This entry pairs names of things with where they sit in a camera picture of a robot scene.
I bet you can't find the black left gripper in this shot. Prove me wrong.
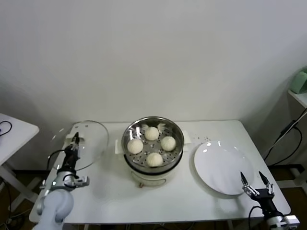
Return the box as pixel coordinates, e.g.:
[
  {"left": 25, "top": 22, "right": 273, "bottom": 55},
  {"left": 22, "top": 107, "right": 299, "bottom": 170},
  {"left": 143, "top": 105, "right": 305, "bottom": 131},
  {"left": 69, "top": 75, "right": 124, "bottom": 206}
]
[{"left": 62, "top": 131, "right": 81, "bottom": 170}]

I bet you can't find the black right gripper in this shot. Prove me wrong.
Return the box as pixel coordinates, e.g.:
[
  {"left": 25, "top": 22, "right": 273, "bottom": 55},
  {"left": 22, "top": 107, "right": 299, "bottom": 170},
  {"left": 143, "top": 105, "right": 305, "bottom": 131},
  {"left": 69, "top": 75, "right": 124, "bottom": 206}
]
[{"left": 240, "top": 171, "right": 279, "bottom": 217}]

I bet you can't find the round glass pot lid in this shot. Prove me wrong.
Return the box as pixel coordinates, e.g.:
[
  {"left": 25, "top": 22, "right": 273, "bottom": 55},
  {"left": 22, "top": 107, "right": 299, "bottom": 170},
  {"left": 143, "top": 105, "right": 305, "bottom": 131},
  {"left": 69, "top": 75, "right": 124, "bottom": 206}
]
[{"left": 47, "top": 120, "right": 110, "bottom": 171}]

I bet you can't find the white steamed baozi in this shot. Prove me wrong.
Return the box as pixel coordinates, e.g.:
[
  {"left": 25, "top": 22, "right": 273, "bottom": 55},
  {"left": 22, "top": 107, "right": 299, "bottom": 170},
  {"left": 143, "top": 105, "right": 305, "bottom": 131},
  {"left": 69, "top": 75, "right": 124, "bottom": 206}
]
[
  {"left": 160, "top": 136, "right": 177, "bottom": 151},
  {"left": 145, "top": 152, "right": 163, "bottom": 168},
  {"left": 144, "top": 126, "right": 159, "bottom": 141},
  {"left": 126, "top": 139, "right": 144, "bottom": 154}
]

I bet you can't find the perforated steel steamer basket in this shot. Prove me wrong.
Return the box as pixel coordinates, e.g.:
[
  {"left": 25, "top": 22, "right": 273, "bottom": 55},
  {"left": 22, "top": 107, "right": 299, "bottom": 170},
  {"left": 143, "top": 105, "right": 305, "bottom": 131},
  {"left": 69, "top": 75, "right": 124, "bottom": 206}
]
[{"left": 115, "top": 116, "right": 192, "bottom": 174}]

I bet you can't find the white round plate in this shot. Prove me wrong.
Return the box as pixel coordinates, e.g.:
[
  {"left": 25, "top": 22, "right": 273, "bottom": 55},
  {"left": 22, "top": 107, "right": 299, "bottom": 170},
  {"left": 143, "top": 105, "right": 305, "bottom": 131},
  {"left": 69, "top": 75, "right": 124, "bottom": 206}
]
[{"left": 193, "top": 140, "right": 254, "bottom": 197}]

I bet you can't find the white folding side table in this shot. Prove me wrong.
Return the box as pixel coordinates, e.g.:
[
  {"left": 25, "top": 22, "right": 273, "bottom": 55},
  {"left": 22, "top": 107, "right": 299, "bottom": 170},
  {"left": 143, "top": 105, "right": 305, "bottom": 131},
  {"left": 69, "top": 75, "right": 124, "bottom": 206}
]
[{"left": 0, "top": 113, "right": 40, "bottom": 213}]

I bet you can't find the cream electric cooker pot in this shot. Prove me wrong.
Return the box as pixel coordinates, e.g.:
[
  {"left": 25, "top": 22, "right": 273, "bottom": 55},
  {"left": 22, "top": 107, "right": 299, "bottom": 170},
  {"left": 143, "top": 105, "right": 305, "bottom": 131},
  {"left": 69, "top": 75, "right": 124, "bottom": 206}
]
[{"left": 115, "top": 143, "right": 190, "bottom": 189}]

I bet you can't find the white shelf board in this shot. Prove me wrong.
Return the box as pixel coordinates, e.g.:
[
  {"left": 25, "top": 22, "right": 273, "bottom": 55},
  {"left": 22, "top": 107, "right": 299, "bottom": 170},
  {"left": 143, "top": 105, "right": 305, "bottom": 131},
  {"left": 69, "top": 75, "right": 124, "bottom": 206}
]
[{"left": 287, "top": 90, "right": 307, "bottom": 108}]

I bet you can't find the pale green appliance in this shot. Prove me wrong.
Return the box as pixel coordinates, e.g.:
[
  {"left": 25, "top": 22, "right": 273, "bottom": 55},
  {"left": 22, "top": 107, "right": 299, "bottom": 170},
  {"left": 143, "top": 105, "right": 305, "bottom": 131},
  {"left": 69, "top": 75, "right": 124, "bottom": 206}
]
[{"left": 289, "top": 68, "right": 307, "bottom": 94}]

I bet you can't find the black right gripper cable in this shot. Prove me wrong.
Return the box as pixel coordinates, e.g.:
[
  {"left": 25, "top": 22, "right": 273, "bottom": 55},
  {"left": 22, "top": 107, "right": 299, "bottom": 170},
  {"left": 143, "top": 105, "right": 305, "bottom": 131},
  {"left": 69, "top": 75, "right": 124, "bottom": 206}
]
[{"left": 248, "top": 205, "right": 264, "bottom": 230}]

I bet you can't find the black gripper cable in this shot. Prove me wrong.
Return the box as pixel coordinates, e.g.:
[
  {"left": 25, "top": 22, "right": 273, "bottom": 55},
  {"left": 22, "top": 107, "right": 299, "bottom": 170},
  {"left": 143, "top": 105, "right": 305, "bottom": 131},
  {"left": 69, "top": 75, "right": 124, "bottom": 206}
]
[
  {"left": 47, "top": 149, "right": 67, "bottom": 171},
  {"left": 248, "top": 205, "right": 264, "bottom": 230}
]

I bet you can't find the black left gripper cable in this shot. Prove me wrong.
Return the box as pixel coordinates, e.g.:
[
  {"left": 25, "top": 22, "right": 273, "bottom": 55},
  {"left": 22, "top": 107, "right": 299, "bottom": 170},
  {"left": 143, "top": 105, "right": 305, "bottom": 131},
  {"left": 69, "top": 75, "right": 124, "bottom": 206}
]
[{"left": 47, "top": 149, "right": 67, "bottom": 171}]

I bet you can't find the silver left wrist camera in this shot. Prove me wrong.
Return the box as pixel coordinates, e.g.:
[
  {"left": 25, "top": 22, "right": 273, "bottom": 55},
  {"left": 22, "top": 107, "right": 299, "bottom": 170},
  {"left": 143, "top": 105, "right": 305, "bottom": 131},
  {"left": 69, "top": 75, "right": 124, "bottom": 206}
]
[{"left": 71, "top": 176, "right": 91, "bottom": 189}]

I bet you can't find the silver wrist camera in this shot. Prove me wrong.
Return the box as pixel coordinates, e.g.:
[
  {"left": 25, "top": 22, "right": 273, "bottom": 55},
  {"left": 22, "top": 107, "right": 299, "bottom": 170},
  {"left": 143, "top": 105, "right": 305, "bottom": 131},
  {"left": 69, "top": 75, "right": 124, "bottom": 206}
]
[
  {"left": 71, "top": 176, "right": 91, "bottom": 189},
  {"left": 284, "top": 214, "right": 300, "bottom": 227}
]

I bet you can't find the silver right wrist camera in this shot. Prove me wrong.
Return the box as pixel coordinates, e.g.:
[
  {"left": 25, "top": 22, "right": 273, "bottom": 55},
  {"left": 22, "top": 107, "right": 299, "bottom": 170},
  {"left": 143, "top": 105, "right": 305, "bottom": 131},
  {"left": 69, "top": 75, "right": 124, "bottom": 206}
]
[{"left": 284, "top": 214, "right": 300, "bottom": 227}]

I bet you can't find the thin black cable loop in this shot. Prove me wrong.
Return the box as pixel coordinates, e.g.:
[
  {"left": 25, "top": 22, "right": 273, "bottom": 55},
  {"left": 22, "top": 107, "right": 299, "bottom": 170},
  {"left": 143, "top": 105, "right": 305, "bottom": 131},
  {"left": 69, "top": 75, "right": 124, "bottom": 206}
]
[{"left": 0, "top": 121, "right": 13, "bottom": 137}]

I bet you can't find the black power adapter cable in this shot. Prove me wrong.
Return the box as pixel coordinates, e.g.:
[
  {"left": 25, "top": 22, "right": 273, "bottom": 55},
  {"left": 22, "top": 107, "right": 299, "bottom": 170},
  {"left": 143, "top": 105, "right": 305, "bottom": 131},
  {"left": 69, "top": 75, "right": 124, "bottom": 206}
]
[{"left": 263, "top": 109, "right": 307, "bottom": 166}]

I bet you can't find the black floor cable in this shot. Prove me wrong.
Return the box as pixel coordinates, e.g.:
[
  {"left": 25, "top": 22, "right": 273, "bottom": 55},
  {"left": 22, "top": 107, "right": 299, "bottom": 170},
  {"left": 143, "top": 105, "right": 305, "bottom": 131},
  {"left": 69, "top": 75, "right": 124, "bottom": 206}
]
[{"left": 0, "top": 178, "right": 12, "bottom": 213}]

